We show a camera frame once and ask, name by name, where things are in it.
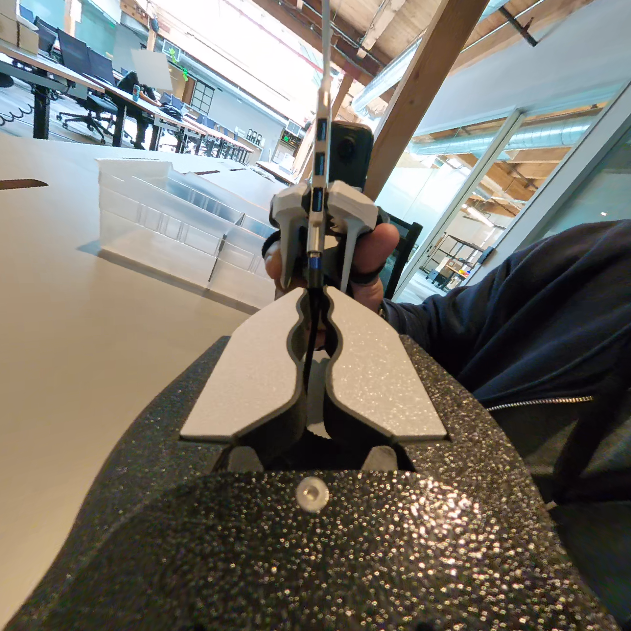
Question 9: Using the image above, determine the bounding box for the person's right hand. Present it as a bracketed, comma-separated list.
[264, 222, 401, 352]

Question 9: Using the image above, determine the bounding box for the black blue-ringed usb cable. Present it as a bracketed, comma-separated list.
[300, 250, 326, 400]

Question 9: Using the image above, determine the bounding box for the person's right forearm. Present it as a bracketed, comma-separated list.
[382, 232, 543, 390]

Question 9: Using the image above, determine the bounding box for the long wooden desk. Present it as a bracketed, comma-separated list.
[0, 52, 105, 141]
[101, 84, 257, 163]

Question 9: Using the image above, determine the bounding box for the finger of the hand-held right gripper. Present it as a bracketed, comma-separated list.
[328, 180, 379, 292]
[271, 184, 314, 292]

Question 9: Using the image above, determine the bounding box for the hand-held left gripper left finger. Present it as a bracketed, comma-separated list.
[180, 287, 307, 442]

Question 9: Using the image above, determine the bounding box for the clear plastic bin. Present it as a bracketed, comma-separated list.
[96, 158, 284, 310]

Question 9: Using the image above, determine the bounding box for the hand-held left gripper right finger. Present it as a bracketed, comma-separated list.
[323, 286, 448, 442]

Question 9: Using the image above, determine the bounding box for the metal air duct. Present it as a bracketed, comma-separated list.
[351, 35, 426, 113]
[413, 120, 595, 157]

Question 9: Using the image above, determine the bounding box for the stack of cardboard boxes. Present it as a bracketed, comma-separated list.
[0, 0, 40, 56]

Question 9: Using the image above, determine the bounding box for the silver usb hub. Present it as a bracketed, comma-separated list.
[306, 0, 333, 257]

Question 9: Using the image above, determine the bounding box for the black shoulder strap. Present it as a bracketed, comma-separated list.
[549, 394, 624, 503]

